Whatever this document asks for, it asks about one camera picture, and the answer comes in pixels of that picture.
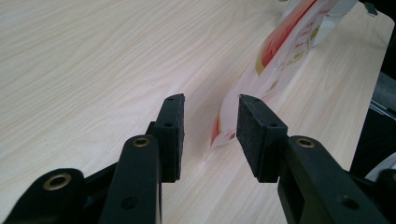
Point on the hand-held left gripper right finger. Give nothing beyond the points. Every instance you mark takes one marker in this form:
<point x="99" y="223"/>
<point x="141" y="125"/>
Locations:
<point x="311" y="180"/>

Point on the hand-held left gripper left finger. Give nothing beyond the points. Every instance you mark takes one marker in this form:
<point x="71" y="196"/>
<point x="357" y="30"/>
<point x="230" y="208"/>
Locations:
<point x="140" y="180"/>

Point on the white and red spouted pouch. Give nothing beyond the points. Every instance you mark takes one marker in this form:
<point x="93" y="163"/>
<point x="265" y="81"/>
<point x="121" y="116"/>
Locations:
<point x="280" y="62"/>

